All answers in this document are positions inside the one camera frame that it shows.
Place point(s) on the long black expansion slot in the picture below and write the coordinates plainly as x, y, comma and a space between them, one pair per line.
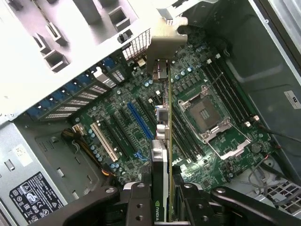
124, 133
145, 113
114, 140

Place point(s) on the round coin cell battery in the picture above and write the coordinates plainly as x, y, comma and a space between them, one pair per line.
255, 147

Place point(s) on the thin socket locking lever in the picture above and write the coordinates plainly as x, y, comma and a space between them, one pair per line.
214, 81

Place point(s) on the metal socket cover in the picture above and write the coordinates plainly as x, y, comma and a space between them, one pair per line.
232, 151

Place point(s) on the silver perforated disk bay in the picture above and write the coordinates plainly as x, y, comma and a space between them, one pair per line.
294, 207

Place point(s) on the blue slot clip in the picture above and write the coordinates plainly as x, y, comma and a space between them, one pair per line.
109, 64
72, 87
55, 100
87, 77
35, 113

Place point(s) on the white expansion slot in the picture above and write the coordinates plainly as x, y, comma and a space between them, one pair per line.
104, 142

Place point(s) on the open black PC case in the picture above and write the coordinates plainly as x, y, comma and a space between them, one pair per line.
258, 58

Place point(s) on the blue expansion slot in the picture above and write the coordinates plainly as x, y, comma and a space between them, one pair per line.
140, 120

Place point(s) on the grey parts rack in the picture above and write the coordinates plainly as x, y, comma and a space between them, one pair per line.
56, 61

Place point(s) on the silver power supply unit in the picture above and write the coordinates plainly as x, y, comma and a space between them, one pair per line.
35, 197

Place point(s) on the green motherboard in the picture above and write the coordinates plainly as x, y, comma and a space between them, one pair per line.
122, 91

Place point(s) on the black case rim switch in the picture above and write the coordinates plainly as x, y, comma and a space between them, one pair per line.
125, 36

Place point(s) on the CPU socket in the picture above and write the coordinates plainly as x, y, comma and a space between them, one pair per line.
204, 113

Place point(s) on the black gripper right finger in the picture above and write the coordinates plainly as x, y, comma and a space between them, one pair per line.
195, 207

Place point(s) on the white power connector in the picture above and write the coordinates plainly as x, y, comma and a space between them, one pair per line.
78, 129

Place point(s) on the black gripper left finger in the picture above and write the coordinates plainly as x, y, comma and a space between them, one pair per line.
138, 207

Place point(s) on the short black expansion slot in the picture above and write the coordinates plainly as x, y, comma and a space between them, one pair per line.
125, 116

